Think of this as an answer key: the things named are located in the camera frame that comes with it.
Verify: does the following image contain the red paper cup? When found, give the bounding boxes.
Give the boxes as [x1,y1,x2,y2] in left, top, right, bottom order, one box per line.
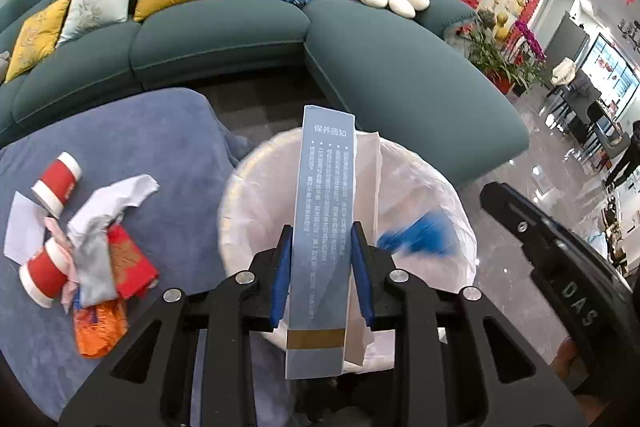
[32,152,82,219]
[18,239,66,309]

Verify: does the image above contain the dining chairs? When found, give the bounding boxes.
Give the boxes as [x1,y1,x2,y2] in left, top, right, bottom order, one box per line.
[550,57,630,171]

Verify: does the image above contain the orange plastic bag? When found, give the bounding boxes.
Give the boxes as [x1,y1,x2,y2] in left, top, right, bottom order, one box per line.
[73,299,128,359]

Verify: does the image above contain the teal sectional sofa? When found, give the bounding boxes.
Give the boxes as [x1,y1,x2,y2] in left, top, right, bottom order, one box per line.
[1,0,529,185]

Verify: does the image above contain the blue item in bin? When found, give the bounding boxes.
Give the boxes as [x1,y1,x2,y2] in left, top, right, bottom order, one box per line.
[376,210,459,256]

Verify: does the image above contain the white lined trash bin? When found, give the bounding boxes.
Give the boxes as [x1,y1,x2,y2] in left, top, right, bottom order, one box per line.
[217,126,478,375]

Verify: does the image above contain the right hand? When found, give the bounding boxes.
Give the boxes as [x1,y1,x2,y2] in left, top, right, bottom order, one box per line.
[550,337,605,425]

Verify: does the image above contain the grey fabric pouch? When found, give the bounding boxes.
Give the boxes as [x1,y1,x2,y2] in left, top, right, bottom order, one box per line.
[74,230,118,308]

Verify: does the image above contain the grey-blue paper box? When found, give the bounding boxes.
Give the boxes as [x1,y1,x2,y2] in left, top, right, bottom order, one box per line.
[285,105,356,381]

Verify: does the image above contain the potted plants with orchids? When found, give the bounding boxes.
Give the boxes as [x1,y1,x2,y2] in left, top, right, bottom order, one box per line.
[451,9,547,96]

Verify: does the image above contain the yellow cushion left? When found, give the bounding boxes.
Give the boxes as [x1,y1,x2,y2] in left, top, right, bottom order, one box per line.
[6,0,72,82]

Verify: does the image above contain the light grey cushion left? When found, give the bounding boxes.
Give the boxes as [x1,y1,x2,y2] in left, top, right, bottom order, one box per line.
[56,0,130,48]

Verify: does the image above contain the white tissue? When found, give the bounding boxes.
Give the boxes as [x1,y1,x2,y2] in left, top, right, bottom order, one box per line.
[67,174,160,249]

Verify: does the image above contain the red envelope packet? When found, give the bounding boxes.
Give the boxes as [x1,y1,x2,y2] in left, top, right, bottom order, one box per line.
[107,225,160,300]

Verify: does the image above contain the white paper sheet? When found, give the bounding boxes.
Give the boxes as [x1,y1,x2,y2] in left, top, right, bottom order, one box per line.
[3,192,48,265]

